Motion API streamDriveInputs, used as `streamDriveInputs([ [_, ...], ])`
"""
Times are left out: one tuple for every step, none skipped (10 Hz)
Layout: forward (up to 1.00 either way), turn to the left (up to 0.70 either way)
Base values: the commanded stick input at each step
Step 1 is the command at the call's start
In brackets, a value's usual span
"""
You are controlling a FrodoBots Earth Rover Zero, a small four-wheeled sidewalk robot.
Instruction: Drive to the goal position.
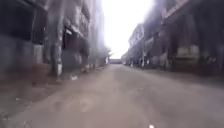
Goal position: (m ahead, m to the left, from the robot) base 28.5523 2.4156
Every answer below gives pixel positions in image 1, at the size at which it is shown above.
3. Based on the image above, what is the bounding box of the low distant building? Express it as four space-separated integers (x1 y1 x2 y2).
108 58 123 65

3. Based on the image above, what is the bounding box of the grey-brown dusty road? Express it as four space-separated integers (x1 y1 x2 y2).
0 63 224 128

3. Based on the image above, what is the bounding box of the dark weathered building row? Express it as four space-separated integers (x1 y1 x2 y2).
0 0 112 80

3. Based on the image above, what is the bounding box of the dark building row with balconies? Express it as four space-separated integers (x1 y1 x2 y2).
120 0 224 78

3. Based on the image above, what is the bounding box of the rough dirt verge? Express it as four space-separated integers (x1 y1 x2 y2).
139 66 224 88

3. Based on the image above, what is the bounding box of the dark dirt verge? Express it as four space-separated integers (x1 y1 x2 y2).
0 64 109 118

